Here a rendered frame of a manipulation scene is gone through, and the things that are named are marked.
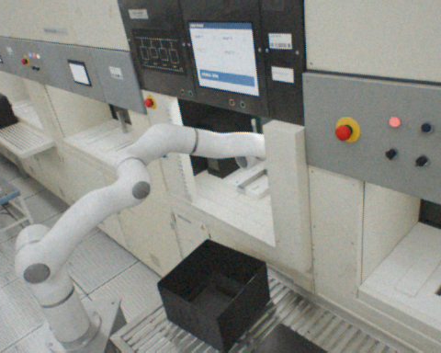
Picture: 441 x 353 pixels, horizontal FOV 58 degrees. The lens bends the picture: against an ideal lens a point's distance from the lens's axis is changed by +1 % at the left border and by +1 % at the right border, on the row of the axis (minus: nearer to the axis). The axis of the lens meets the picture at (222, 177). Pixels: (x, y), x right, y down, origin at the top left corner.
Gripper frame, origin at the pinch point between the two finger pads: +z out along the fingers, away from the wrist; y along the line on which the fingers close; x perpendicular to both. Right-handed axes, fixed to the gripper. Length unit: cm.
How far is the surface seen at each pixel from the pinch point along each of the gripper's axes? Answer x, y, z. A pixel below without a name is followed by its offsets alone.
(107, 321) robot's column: -46, -17, -91
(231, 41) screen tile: 41, 2, -31
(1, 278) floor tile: -122, -195, -118
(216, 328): -34, 25, -70
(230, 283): -45, 4, -49
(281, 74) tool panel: 33.1, 21.2, -30.3
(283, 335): -35, 40, -57
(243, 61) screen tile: 35.9, 7.0, -31.2
